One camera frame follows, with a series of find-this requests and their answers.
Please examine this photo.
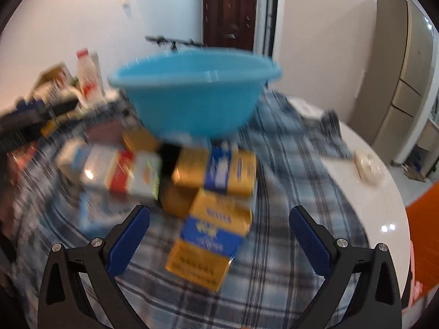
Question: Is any black framed glass door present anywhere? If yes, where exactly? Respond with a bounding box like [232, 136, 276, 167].
[264, 0, 278, 57]

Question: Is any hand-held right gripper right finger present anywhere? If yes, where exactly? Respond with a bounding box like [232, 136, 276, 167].
[289, 206, 402, 329]

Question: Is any beige refrigerator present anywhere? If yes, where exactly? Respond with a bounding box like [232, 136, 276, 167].
[350, 0, 436, 166]

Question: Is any pink frame case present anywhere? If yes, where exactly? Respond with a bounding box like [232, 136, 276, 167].
[408, 243, 425, 303]

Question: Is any brown wooden door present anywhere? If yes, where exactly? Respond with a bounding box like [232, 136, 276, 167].
[202, 0, 258, 51]

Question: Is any orange chair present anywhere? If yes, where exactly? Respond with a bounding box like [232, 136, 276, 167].
[404, 181, 439, 311]

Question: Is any blue plastic basin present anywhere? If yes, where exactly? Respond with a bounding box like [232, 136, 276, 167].
[109, 49, 283, 138]

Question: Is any black bicycle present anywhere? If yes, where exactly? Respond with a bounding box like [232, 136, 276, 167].
[145, 35, 204, 51]

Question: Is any white blue small box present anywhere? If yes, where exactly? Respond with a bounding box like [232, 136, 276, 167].
[56, 140, 94, 179]

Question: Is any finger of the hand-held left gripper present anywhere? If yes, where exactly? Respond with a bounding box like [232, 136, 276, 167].
[43, 98, 80, 119]

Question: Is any white flat box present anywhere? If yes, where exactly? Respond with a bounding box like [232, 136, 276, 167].
[288, 98, 323, 119]

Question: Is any red white box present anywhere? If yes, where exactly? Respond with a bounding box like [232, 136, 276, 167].
[80, 147, 162, 200]

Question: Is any amber yellow box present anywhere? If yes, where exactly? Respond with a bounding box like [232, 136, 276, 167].
[123, 128, 162, 154]

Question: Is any blue plaid shirt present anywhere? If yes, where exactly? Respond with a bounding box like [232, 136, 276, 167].
[7, 89, 369, 329]

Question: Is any mauve case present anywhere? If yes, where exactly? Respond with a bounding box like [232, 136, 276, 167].
[86, 120, 125, 145]

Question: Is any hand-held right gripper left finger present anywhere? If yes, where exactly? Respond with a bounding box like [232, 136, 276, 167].
[38, 205, 151, 329]

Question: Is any red cap milk bottle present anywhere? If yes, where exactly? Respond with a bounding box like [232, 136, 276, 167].
[76, 49, 104, 102]

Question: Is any blue white long box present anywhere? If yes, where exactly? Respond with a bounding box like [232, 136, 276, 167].
[78, 192, 121, 231]

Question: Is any black box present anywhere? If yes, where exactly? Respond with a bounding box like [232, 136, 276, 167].
[161, 144, 183, 179]

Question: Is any white tissue pack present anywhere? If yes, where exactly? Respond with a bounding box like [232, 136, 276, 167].
[353, 148, 385, 186]

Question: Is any gold blue cigarette carton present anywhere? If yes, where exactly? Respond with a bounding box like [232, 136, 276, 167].
[165, 188, 252, 292]
[171, 142, 258, 197]

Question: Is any open cardboard box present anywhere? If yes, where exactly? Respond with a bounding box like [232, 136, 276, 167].
[32, 62, 75, 94]

